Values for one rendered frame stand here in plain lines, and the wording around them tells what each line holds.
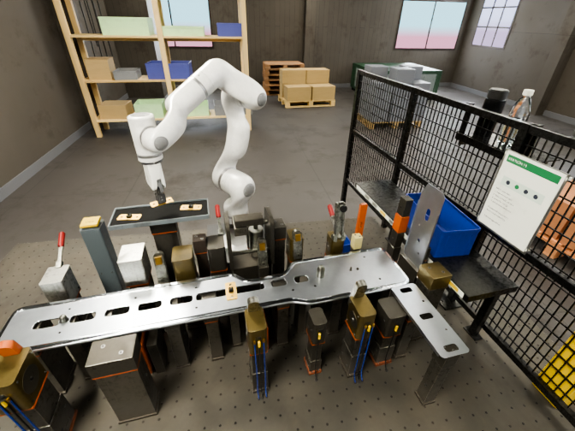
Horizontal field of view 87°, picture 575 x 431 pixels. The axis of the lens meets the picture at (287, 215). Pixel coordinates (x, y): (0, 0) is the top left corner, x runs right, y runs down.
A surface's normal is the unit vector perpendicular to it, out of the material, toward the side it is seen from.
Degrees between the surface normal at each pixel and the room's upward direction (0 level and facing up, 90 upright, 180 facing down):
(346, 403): 0
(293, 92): 90
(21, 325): 0
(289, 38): 90
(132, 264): 90
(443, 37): 90
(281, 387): 0
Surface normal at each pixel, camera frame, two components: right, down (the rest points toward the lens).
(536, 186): -0.97, 0.12
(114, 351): 0.02, -0.84
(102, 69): 0.23, 0.53
